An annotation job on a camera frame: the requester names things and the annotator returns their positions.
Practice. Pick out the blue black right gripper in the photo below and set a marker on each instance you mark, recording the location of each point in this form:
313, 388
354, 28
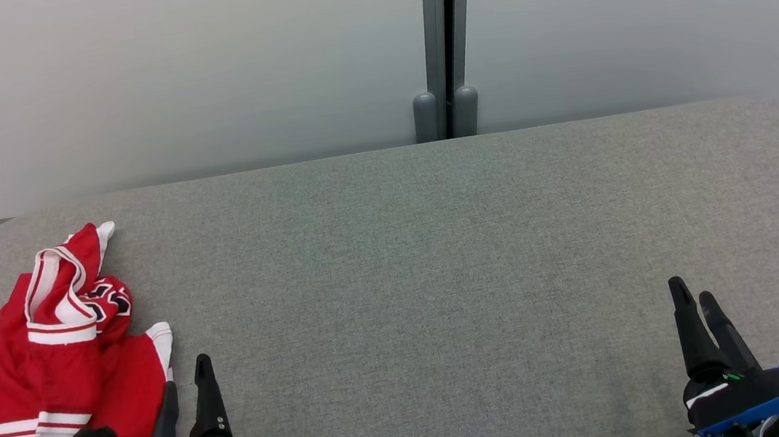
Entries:
747, 397

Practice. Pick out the grey cylinder post cap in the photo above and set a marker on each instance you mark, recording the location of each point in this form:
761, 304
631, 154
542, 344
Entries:
425, 119
465, 113

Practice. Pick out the grey metal partition post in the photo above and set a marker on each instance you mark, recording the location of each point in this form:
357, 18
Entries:
432, 23

